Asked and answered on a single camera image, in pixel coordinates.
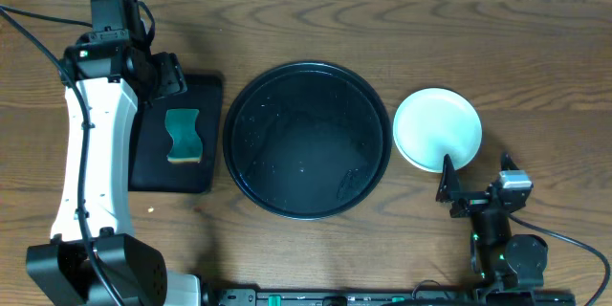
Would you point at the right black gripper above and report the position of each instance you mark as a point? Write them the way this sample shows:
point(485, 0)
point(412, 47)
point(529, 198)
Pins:
point(472, 201)

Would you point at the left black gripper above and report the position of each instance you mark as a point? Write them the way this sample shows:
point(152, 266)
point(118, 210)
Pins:
point(174, 80)

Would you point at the green yellow scrub sponge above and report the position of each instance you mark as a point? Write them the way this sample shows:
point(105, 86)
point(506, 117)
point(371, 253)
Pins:
point(187, 147)

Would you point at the light blue plate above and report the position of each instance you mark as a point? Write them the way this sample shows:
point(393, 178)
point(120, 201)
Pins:
point(433, 123)

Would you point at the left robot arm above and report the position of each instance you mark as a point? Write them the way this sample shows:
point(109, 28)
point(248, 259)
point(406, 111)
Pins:
point(93, 256)

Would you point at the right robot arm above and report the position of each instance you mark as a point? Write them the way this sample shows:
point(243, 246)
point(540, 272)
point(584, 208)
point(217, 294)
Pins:
point(511, 265)

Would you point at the black round tray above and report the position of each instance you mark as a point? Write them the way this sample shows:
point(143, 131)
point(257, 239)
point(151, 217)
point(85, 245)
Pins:
point(307, 140)

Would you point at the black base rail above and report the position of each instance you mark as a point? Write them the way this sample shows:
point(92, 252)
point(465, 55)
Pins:
point(424, 297)

